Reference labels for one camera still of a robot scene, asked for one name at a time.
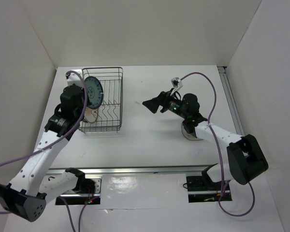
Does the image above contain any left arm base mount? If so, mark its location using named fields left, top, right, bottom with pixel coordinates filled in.
left=61, top=176, right=102, bottom=205

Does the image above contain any metal wire dish rack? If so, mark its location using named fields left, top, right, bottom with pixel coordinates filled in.
left=79, top=67, right=123, bottom=133

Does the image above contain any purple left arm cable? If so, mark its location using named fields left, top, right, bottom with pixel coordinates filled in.
left=0, top=70, right=89, bottom=215

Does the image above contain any small blue patterned plate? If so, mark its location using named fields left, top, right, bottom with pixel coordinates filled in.
left=85, top=76, right=104, bottom=109

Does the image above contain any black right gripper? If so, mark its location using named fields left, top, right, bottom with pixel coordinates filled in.
left=143, top=88, right=189, bottom=119

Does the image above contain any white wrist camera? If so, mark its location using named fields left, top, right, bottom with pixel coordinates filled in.
left=65, top=69, right=84, bottom=88
left=170, top=77, right=183, bottom=95

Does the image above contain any aluminium front rail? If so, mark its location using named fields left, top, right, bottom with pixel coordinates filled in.
left=42, top=165, right=208, bottom=176

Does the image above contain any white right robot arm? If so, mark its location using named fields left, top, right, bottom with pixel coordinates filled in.
left=142, top=91, right=269, bottom=189

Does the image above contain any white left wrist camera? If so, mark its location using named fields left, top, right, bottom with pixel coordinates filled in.
left=65, top=69, right=84, bottom=88

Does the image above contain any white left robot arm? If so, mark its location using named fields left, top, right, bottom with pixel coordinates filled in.
left=0, top=85, right=86, bottom=222

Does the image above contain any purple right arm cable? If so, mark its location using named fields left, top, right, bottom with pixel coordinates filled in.
left=180, top=72, right=256, bottom=216

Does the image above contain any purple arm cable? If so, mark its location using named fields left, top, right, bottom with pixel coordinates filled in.
left=0, top=70, right=89, bottom=215
left=180, top=72, right=256, bottom=216

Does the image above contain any aluminium side rail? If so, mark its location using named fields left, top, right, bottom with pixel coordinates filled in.
left=217, top=66, right=257, bottom=171

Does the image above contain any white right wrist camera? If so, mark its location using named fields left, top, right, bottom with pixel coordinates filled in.
left=170, top=77, right=183, bottom=95

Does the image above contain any orange sunburst plate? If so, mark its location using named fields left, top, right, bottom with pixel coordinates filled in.
left=83, top=107, right=98, bottom=123

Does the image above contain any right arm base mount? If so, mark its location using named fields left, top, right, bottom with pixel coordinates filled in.
left=182, top=175, right=221, bottom=203

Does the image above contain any small beige speckled dish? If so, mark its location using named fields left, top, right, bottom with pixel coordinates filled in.
left=181, top=124, right=202, bottom=141

